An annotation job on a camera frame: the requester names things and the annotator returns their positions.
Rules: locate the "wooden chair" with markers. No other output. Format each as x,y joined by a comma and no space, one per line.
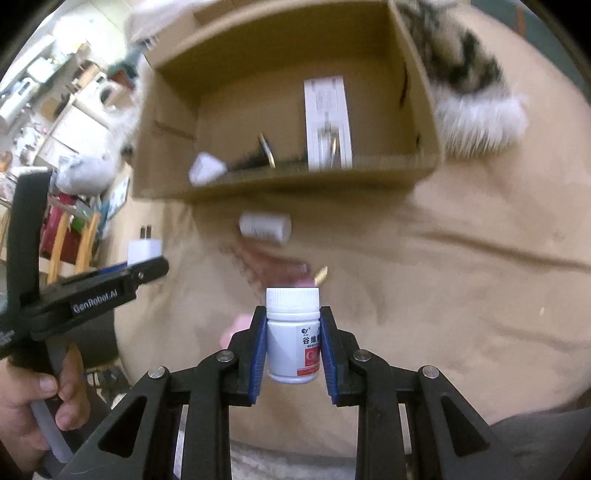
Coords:
57,249

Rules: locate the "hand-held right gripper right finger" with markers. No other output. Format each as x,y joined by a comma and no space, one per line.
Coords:
330,355

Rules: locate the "white charger plug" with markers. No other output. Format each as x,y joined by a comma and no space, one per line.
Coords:
144,251

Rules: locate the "pink rounded trinket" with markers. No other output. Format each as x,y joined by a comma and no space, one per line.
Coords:
233,330

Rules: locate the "grey trousers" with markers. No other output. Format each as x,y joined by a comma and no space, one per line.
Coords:
531,443

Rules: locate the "grey rubbish bag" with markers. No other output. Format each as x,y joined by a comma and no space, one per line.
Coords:
87,170

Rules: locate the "pink makeup brush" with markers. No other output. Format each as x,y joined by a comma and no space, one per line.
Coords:
268,265

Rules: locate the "white rounded case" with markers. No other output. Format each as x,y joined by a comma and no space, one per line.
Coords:
205,169

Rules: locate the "white kitchen cabinet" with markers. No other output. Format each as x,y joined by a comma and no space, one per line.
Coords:
69,131

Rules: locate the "person's left hand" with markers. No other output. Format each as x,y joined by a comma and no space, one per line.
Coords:
18,397

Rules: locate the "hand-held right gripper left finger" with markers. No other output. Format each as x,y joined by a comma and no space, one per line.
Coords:
256,355

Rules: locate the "plain white bottle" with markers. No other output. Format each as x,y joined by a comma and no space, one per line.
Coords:
265,227

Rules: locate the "white pill bottle red label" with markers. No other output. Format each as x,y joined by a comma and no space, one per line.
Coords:
293,337

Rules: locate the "fluffy black and white blanket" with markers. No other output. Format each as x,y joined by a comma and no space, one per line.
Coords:
466,60

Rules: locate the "small gold metal piece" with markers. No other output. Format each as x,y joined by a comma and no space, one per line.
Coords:
321,274

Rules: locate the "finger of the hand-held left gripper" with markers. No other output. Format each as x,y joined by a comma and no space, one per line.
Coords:
101,295

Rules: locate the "black stick with red label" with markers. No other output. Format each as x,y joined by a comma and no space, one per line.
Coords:
244,162

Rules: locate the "white washing machine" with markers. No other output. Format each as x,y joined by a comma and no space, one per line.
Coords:
105,92

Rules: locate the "white water heater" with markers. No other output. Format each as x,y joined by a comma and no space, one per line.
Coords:
16,99

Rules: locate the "white paper packet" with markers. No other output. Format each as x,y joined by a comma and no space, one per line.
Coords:
328,115

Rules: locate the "brown cardboard box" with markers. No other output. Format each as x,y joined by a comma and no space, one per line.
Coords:
249,92

